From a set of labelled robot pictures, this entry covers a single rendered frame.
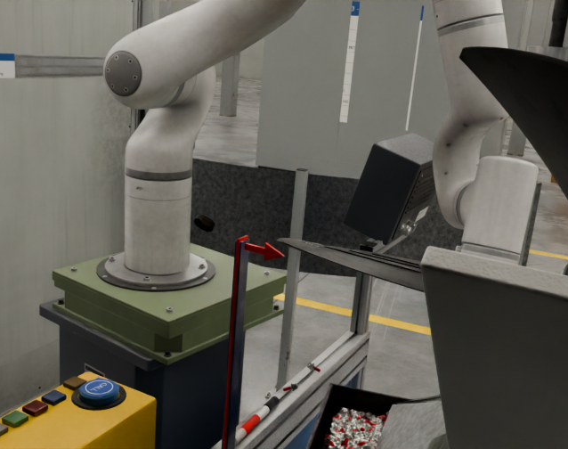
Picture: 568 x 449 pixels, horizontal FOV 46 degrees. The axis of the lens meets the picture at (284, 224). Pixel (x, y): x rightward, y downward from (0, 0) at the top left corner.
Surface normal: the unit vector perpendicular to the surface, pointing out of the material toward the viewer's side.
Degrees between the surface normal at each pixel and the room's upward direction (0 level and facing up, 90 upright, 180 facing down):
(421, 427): 55
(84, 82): 90
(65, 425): 0
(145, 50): 71
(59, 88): 90
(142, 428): 90
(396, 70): 90
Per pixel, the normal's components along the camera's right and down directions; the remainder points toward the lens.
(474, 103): -0.44, 0.33
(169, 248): 0.52, 0.27
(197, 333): 0.79, 0.23
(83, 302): -0.61, 0.17
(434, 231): 0.25, 0.28
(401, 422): -0.76, -0.58
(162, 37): -0.04, -0.10
